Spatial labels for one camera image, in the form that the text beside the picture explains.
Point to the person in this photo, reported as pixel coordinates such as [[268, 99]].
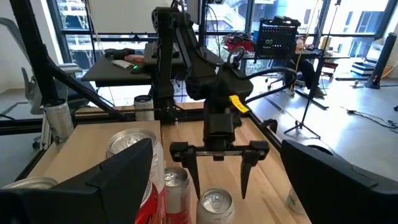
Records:
[[308, 74]]

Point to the black cylindrical floor post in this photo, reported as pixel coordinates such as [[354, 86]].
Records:
[[382, 56]]

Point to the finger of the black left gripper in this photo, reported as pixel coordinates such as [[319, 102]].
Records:
[[250, 155], [189, 158]]

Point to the black desk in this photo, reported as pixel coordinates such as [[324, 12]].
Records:
[[326, 56], [115, 74]]

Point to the wooden shelf with black legs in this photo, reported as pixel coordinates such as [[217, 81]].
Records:
[[84, 146]]

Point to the black computer mouse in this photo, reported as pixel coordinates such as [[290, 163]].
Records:
[[136, 69]]

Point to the silver can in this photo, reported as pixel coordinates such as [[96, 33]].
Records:
[[214, 208]]

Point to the large window wall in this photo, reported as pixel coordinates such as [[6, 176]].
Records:
[[77, 18]]

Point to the black metal table frame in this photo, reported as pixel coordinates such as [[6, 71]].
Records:
[[99, 118]]

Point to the black overhead rig frame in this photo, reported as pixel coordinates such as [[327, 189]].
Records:
[[32, 46]]

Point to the pink and white soda can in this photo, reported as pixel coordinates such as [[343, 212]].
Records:
[[124, 138], [177, 199]]

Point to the white slim can green palm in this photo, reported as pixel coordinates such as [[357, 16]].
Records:
[[293, 202]]

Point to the black frame clamp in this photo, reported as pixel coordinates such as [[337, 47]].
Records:
[[270, 124]]

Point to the black light stand tripod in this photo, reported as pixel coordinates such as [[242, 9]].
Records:
[[309, 93]]

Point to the white slim can blue palm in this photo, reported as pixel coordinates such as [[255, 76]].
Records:
[[144, 110]]

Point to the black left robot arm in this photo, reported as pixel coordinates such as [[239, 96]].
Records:
[[199, 68]]

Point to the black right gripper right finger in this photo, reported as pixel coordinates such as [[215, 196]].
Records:
[[335, 199]]

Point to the black perforated panel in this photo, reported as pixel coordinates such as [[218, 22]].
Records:
[[276, 39]]

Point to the white slim energy can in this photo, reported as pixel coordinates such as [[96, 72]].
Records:
[[59, 124]]

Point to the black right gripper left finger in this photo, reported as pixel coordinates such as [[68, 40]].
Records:
[[118, 193]]

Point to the stacked dark boxes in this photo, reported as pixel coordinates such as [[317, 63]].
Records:
[[362, 68]]

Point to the red bundle on desk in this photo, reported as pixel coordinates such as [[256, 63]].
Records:
[[239, 43]]

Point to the whiteboard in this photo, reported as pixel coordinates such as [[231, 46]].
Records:
[[124, 15]]

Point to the black monitor stand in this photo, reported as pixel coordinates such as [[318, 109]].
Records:
[[202, 18]]

